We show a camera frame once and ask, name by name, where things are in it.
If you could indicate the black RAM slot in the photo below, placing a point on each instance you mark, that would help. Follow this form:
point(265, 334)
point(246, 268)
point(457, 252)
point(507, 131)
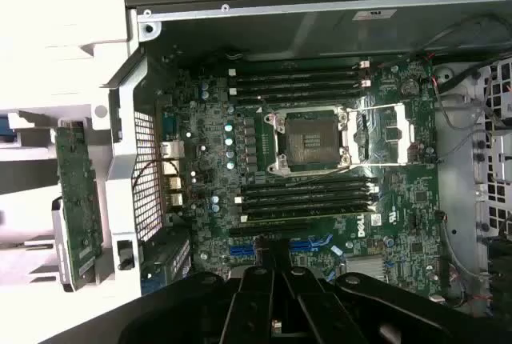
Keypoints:
point(304, 205)
point(296, 78)
point(296, 69)
point(304, 216)
point(304, 194)
point(308, 185)
point(296, 88)
point(296, 98)

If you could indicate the green Dell motherboard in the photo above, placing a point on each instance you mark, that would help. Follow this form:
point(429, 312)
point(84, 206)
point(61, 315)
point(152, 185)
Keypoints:
point(208, 128)

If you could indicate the CPU socket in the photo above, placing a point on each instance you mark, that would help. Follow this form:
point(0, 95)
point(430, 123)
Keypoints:
point(308, 140)

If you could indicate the round coin battery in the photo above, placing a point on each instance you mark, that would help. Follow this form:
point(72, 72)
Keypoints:
point(409, 87)

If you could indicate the rear port block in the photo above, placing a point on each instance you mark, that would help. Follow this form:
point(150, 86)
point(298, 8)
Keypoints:
point(171, 176)

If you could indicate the long blue expansion slot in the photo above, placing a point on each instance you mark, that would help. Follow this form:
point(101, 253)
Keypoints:
point(308, 245)

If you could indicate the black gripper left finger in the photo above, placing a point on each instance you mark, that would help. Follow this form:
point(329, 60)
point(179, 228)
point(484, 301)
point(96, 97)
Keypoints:
point(208, 312)

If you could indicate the perforated metal drive cage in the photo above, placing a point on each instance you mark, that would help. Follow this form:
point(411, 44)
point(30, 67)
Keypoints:
point(498, 152)

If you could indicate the thin metal locking lever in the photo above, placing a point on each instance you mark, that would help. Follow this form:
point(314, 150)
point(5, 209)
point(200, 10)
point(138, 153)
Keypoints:
point(384, 164)

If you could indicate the hard disk with blue bracket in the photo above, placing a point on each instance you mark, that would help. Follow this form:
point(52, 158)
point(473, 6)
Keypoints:
point(6, 132)

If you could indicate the silver chipset heatsink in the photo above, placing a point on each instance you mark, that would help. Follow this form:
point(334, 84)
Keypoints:
point(366, 268)

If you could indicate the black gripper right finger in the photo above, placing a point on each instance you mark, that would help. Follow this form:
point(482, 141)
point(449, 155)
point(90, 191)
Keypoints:
point(344, 312)

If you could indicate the open black PC case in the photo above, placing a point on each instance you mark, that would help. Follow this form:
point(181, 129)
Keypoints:
point(124, 152)

